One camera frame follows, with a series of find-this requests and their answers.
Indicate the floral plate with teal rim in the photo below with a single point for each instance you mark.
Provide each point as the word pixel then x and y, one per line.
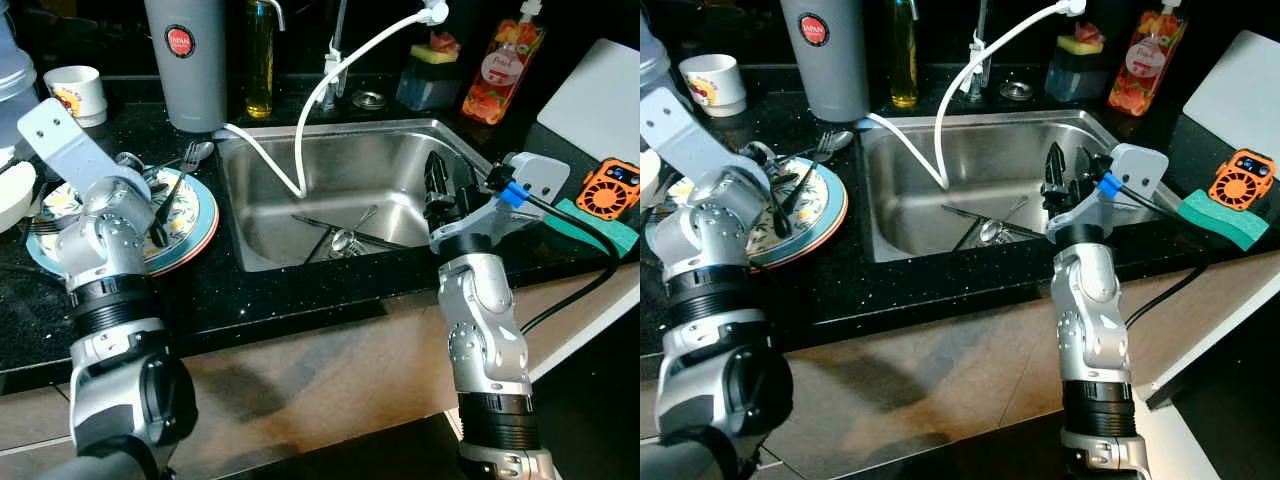
pixel 820 205
pixel 190 215

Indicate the chrome faucet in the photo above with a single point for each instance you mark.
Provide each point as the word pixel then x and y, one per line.
pixel 336 55
pixel 978 55

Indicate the yellow oil bottle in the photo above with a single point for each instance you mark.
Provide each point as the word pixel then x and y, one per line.
pixel 904 60
pixel 260 70

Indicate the chrome counter hole cap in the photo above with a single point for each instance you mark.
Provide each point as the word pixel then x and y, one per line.
pixel 369 99
pixel 1016 90

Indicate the dark table knife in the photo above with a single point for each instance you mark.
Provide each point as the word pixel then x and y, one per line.
pixel 370 238
pixel 960 214

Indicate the green sponge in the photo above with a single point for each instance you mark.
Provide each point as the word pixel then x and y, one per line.
pixel 605 228
pixel 1225 220

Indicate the silver spoon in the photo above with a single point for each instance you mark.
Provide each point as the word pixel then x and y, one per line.
pixel 342 240
pixel 992 230

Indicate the silver fork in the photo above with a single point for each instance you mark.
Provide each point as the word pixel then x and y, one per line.
pixel 196 153
pixel 835 142

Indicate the white printed mug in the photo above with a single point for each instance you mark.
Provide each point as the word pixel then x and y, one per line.
pixel 714 85
pixel 78 95

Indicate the grey tumbler with red badge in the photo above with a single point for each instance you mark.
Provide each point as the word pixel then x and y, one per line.
pixel 187 70
pixel 825 65

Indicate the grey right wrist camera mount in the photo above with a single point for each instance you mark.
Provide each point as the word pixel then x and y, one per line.
pixel 1135 170
pixel 535 180

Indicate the white bowl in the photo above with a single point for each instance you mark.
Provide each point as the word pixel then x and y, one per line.
pixel 15 200

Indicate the dark sponge holder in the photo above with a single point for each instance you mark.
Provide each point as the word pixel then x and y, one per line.
pixel 425 88
pixel 1072 78

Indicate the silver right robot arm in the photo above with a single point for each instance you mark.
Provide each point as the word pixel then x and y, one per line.
pixel 1095 330
pixel 490 330

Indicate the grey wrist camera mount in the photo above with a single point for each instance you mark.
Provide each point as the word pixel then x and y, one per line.
pixel 62 140
pixel 690 125
pixel 1135 170
pixel 535 180

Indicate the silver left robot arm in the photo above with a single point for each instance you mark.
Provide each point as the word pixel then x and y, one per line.
pixel 110 330
pixel 720 320

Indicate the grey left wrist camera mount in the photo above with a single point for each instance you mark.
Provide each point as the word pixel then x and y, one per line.
pixel 690 125
pixel 62 140

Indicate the clear plastic container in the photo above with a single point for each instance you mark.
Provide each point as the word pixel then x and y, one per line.
pixel 655 60
pixel 15 90

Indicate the stainless steel sink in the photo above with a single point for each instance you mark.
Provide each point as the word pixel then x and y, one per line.
pixel 1000 165
pixel 370 180

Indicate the yellow sponge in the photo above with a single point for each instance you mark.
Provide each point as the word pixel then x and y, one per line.
pixel 430 54
pixel 1078 45

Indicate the orange handheld fan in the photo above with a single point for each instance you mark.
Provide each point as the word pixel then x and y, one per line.
pixel 605 190
pixel 1240 182

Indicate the white cutting board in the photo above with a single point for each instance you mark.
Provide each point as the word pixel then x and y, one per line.
pixel 600 100
pixel 1240 95

